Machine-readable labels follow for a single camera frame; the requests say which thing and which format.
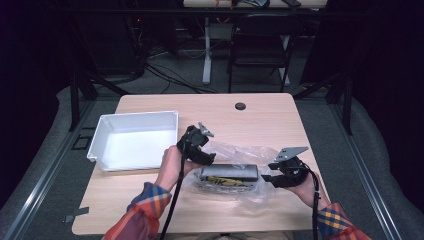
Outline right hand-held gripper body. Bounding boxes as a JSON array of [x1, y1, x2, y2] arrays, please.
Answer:
[[273, 146, 314, 188]]

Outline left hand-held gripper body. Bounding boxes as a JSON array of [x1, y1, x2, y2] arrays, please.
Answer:
[[176, 121, 215, 160]]

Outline dark grey box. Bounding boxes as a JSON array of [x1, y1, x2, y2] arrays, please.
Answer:
[[196, 163, 260, 194]]

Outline clear plastic bag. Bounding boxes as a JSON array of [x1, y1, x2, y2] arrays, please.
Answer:
[[182, 141, 279, 211]]

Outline person's right hand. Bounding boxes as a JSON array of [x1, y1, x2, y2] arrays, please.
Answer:
[[286, 172, 331, 212]]

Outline person's left hand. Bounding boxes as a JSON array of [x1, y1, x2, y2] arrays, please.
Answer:
[[154, 144, 203, 192]]

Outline white plastic bin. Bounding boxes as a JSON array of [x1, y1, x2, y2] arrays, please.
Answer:
[[86, 110, 180, 173]]

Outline white desk leg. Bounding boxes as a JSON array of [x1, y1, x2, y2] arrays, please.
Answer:
[[281, 34, 291, 87], [202, 16, 213, 85]]

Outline black metal stand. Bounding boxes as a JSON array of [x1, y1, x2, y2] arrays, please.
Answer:
[[69, 71, 131, 133], [293, 73, 354, 136]]

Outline black chair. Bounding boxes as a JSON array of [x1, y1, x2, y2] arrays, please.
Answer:
[[228, 14, 303, 94]]

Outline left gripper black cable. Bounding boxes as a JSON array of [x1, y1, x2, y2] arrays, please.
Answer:
[[159, 143, 188, 240]]

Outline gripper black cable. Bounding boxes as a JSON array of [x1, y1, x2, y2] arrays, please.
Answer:
[[159, 143, 188, 240], [301, 168, 322, 240]]

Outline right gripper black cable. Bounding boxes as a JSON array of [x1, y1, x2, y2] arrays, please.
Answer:
[[301, 168, 322, 240]]

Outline black floor cables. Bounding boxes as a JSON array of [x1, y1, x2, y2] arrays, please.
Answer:
[[143, 63, 218, 95]]

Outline aluminium floor rail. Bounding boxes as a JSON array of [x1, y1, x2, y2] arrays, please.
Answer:
[[3, 99, 96, 240], [328, 99, 404, 240]]

